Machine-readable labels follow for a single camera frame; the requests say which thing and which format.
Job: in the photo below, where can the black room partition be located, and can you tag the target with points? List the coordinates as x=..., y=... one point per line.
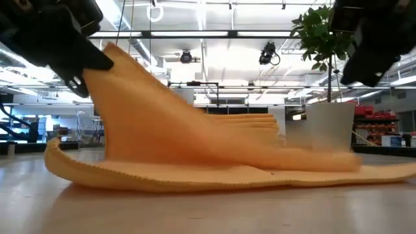
x=247, y=110

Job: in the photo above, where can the yellow stick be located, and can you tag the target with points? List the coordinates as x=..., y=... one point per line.
x=361, y=138

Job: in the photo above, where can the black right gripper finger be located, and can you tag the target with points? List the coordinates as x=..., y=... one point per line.
x=357, y=65
x=380, y=63

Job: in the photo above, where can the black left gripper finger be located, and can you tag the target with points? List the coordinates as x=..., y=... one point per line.
x=92, y=58

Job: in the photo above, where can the black ceiling spotlight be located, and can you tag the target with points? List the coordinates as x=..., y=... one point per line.
x=186, y=57
x=267, y=53

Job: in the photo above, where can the green leafy plant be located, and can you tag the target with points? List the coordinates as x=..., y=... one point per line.
x=320, y=35

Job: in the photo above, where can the blue and white box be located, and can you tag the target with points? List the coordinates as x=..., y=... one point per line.
x=391, y=141

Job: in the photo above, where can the red storage bin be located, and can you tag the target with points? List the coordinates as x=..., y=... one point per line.
x=359, y=110

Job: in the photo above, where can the clear plastic bin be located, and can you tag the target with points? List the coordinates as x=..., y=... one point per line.
x=89, y=118

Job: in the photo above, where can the white plant pot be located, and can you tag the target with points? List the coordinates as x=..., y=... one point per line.
x=331, y=126

